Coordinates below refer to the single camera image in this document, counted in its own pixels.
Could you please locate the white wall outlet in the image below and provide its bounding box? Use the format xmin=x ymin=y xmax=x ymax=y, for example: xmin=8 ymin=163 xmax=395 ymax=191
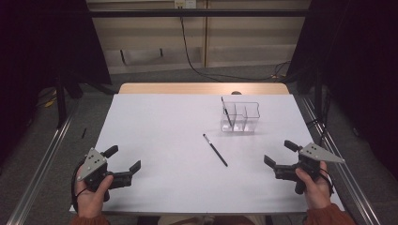
xmin=174 ymin=0 xmax=198 ymax=9

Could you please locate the wooden table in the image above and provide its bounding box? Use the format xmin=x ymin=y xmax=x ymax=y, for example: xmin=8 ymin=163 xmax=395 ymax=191
xmin=117 ymin=82 xmax=291 ymax=96

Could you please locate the person's left hand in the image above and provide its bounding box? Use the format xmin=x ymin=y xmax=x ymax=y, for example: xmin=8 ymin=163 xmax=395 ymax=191
xmin=74 ymin=165 xmax=115 ymax=218

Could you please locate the thin black makeup brush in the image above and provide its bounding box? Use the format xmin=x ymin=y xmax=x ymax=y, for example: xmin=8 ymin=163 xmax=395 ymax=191
xmin=220 ymin=96 xmax=235 ymax=128
xmin=202 ymin=133 xmax=229 ymax=168

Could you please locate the clear acrylic organizer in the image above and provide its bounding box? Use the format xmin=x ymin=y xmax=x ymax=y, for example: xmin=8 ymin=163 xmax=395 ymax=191
xmin=220 ymin=100 xmax=262 ymax=134

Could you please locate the person's right hand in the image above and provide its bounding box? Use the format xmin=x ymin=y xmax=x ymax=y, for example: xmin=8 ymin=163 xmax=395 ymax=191
xmin=295 ymin=160 xmax=335 ymax=210

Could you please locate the black metal stand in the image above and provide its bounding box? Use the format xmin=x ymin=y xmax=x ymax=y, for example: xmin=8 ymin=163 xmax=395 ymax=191
xmin=54 ymin=69 xmax=69 ymax=129
xmin=314 ymin=60 xmax=324 ymax=148

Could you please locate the black horizontal bar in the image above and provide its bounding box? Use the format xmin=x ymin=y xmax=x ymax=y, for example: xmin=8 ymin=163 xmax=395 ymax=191
xmin=88 ymin=8 xmax=310 ymax=19

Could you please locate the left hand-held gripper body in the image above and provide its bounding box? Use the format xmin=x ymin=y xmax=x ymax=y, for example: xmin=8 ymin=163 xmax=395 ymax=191
xmin=76 ymin=147 xmax=134 ymax=203

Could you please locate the yellow floor cable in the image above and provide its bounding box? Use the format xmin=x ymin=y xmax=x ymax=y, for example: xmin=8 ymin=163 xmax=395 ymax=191
xmin=42 ymin=89 xmax=59 ymax=109

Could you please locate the white table board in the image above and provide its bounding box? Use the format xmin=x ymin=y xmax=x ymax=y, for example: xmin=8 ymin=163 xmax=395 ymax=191
xmin=69 ymin=93 xmax=345 ymax=216

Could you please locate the dark curtain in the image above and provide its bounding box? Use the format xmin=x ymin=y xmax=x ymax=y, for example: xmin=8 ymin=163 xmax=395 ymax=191
xmin=0 ymin=0 xmax=113 ymax=170
xmin=284 ymin=0 xmax=398 ymax=181

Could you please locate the metal floor rail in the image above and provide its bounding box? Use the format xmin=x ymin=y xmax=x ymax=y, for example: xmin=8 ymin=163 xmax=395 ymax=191
xmin=6 ymin=101 xmax=83 ymax=225
xmin=299 ymin=94 xmax=382 ymax=225

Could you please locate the black gripper cord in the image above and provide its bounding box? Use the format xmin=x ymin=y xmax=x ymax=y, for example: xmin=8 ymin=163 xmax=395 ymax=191
xmin=318 ymin=168 xmax=336 ymax=198
xmin=70 ymin=160 xmax=89 ymax=214

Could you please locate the black wall cable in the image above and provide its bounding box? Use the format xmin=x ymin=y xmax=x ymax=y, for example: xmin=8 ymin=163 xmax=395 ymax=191
xmin=178 ymin=15 xmax=292 ymax=83

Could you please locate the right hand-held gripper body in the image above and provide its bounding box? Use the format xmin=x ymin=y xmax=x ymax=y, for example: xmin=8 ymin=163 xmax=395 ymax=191
xmin=273 ymin=142 xmax=346 ymax=195

